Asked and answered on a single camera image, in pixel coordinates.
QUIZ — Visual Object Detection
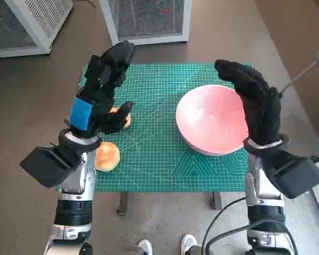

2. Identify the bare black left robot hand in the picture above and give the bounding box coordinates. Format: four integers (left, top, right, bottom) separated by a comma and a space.
68, 40, 137, 139

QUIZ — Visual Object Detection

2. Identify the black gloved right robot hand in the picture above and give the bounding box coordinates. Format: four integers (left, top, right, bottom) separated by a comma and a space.
214, 59, 282, 147

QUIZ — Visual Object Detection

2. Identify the orange toasted toy bread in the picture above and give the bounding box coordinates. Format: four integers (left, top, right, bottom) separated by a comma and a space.
109, 106, 132, 130

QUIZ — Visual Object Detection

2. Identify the pink bowl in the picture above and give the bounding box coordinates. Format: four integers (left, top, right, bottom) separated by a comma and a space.
175, 84, 249, 157

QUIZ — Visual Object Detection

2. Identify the round toy bread bun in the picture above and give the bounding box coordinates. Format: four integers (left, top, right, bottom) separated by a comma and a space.
94, 141, 120, 172

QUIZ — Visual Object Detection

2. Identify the green cutting mat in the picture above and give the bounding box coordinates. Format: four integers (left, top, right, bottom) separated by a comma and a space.
79, 62, 255, 192

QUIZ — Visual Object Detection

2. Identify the white mesh front cabinet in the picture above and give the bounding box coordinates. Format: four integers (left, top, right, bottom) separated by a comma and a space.
99, 0, 192, 46

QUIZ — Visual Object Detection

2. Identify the white cabinet with slotted side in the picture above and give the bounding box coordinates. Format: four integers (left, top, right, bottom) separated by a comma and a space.
0, 0, 74, 59

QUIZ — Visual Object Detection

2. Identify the white right robot foot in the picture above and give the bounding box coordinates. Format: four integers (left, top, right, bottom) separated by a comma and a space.
181, 233, 199, 255

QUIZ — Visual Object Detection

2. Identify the white robot foot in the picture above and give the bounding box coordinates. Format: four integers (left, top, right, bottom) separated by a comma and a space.
181, 233, 199, 255
137, 239, 154, 255

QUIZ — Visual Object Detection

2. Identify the white left robot foot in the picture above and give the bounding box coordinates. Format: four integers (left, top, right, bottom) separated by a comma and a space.
137, 239, 154, 255

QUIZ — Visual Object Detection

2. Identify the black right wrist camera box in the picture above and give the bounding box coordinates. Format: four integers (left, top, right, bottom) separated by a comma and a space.
267, 150, 319, 199

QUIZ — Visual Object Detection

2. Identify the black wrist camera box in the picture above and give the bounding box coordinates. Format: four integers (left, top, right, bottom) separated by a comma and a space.
20, 146, 80, 189
267, 150, 319, 199

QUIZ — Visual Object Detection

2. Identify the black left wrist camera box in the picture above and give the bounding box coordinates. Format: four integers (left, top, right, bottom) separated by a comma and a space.
20, 146, 80, 189

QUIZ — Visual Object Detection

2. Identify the grey table leg bracket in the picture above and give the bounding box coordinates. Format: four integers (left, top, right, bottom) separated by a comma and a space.
211, 191, 224, 211
116, 191, 129, 216

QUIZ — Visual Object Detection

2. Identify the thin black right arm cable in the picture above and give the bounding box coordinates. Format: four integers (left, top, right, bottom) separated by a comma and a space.
201, 197, 248, 255

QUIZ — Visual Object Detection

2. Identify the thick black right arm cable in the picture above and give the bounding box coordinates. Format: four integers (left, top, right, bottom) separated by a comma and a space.
206, 223, 252, 255

